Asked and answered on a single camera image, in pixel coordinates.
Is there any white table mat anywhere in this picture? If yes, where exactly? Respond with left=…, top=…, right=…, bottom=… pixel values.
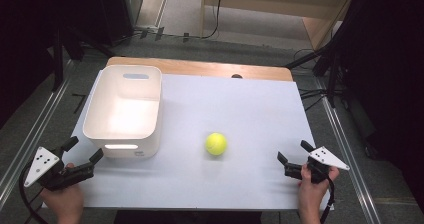
left=41, top=70, right=335, bottom=212

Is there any yellow tennis ball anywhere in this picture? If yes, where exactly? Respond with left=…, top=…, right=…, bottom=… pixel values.
left=204, top=132, right=229, bottom=157

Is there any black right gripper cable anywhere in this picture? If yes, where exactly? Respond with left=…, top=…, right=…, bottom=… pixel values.
left=319, top=178, right=336, bottom=224

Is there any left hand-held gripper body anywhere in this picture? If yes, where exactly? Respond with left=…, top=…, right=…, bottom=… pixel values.
left=23, top=145, right=96, bottom=192

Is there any black hanging cable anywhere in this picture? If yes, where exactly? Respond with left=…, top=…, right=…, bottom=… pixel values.
left=199, top=0, right=225, bottom=41

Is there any white plastic bin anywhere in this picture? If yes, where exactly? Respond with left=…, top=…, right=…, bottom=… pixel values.
left=82, top=64, right=164, bottom=159

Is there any light wooden shelf unit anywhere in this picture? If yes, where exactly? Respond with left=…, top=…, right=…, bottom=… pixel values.
left=199, top=0, right=358, bottom=51

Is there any black tripod stand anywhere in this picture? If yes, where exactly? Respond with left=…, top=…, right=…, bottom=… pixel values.
left=284, top=30, right=348, bottom=109

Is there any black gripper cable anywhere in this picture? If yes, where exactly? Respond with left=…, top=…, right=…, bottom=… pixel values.
left=18, top=165, right=48, bottom=224
left=319, top=178, right=336, bottom=224

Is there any person's right hand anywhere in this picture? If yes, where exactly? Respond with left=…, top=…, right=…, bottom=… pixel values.
left=297, top=164, right=341, bottom=213

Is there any black curtain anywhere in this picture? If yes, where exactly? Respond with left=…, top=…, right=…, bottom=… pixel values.
left=333, top=0, right=424, bottom=215
left=0, top=0, right=144, bottom=128

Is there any person's dark clothing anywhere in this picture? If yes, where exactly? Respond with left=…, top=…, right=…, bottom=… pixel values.
left=114, top=210, right=263, bottom=224

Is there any wooden table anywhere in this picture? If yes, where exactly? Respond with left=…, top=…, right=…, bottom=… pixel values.
left=105, top=56, right=295, bottom=83

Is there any black metal stand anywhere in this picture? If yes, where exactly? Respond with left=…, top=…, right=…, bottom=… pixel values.
left=49, top=23, right=84, bottom=93

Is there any person's left hand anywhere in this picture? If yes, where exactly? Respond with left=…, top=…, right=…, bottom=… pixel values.
left=39, top=162, right=85, bottom=218

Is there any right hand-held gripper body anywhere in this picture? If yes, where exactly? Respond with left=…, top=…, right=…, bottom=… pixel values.
left=284, top=145, right=351, bottom=185

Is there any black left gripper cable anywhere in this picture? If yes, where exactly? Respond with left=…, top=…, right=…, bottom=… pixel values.
left=18, top=165, right=48, bottom=224

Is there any metal floor rail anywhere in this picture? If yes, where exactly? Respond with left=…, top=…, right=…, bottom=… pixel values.
left=314, top=78, right=383, bottom=224
left=0, top=78, right=73, bottom=200

